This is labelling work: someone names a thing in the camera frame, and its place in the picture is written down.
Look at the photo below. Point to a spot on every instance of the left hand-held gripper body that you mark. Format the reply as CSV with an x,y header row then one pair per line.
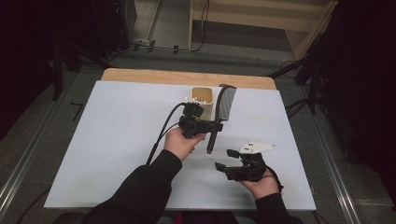
x,y
190,126

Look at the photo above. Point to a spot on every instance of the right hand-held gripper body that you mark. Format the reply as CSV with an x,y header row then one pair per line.
x,y
249,169

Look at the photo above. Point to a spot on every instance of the black spatula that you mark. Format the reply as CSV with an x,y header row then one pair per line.
x,y
227,102

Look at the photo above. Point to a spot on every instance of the beige square cup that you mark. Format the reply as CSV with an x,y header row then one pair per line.
x,y
202,93

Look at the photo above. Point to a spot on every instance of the person's left hand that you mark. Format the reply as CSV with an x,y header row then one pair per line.
x,y
180,146

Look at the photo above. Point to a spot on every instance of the person's right hand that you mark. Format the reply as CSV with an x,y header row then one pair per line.
x,y
264,186

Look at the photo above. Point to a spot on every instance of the wooden table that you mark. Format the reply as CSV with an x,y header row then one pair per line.
x,y
155,76

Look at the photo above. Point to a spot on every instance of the white table board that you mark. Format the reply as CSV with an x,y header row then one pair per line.
x,y
109,140

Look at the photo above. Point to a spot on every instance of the black floor clip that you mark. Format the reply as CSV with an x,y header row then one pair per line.
x,y
137,47

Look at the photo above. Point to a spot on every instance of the black metal stand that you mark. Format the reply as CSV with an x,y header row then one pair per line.
x,y
57,77
312,90

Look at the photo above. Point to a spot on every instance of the light wooden shelf unit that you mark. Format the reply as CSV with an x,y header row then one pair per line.
x,y
249,15

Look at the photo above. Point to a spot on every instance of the black cabinet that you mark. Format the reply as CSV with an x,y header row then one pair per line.
x,y
121,21

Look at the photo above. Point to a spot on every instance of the dark curtain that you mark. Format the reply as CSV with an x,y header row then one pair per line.
x,y
367,93
25,62

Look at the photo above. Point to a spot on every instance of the metal floor rail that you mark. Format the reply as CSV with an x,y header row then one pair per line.
x,y
334,161
18,179

